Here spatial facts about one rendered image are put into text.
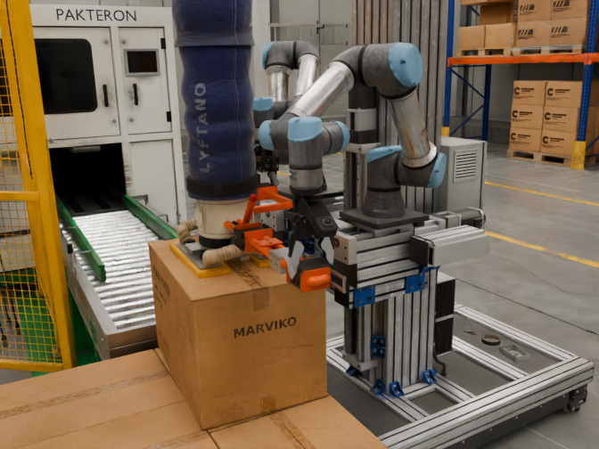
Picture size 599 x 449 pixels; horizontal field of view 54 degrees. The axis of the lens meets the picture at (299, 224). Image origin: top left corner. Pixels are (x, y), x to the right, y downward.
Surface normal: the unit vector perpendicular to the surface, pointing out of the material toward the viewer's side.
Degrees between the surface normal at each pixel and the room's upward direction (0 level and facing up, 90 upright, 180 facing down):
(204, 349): 90
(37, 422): 0
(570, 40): 92
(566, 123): 91
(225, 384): 90
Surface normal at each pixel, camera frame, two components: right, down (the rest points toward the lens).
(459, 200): 0.51, 0.22
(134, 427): -0.02, -0.96
